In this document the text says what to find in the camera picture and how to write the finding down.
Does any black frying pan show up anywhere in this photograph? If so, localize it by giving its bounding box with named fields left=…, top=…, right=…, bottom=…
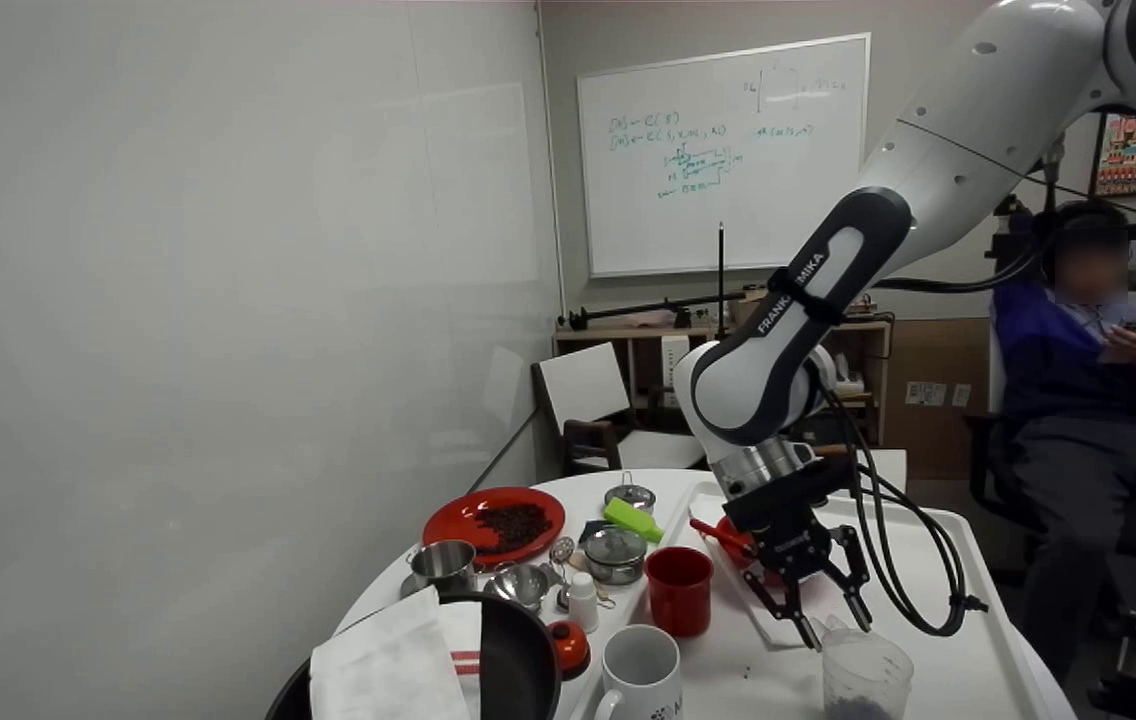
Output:
left=265, top=590, right=560, bottom=720

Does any metal strainer cup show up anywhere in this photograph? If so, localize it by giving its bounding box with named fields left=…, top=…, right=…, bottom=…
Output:
left=491, top=562, right=556, bottom=611

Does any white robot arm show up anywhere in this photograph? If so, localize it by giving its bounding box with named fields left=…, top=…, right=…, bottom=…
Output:
left=675, top=0, right=1136, bottom=664

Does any red plastic cup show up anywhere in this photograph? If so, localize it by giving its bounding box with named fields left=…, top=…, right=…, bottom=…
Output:
left=644, top=546, right=714, bottom=638

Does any small orange red object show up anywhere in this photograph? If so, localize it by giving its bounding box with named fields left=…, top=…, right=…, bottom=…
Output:
left=549, top=620, right=592, bottom=678

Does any small metal cup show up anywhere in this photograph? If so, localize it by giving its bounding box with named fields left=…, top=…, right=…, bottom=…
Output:
left=414, top=544, right=475, bottom=595

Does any white cloth in pan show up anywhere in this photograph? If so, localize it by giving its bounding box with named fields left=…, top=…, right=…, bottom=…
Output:
left=308, top=590, right=474, bottom=720

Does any red plate with beans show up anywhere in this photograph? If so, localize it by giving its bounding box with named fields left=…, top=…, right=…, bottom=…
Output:
left=422, top=486, right=564, bottom=571

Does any whiteboard on wall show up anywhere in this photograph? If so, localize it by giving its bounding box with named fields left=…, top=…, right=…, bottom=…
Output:
left=577, top=31, right=873, bottom=280

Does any small metal pot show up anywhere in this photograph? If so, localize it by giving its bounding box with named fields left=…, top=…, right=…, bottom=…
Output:
left=579, top=520, right=650, bottom=582

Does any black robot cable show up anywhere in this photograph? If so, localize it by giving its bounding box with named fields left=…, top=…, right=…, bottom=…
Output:
left=834, top=397, right=994, bottom=638

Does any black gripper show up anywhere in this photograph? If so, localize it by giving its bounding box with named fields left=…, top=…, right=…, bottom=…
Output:
left=723, top=459, right=873, bottom=647

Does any seated person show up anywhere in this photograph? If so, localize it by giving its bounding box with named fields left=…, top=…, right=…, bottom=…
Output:
left=994, top=199, right=1136, bottom=678

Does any round metal tin lid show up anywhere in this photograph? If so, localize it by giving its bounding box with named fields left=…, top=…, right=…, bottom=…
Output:
left=605, top=482, right=657, bottom=510

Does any white ceramic mug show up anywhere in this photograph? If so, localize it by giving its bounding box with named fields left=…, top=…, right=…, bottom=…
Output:
left=592, top=625, right=685, bottom=720

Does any green plastic container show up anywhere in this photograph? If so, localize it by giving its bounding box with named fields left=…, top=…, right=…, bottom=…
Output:
left=599, top=499, right=663, bottom=544

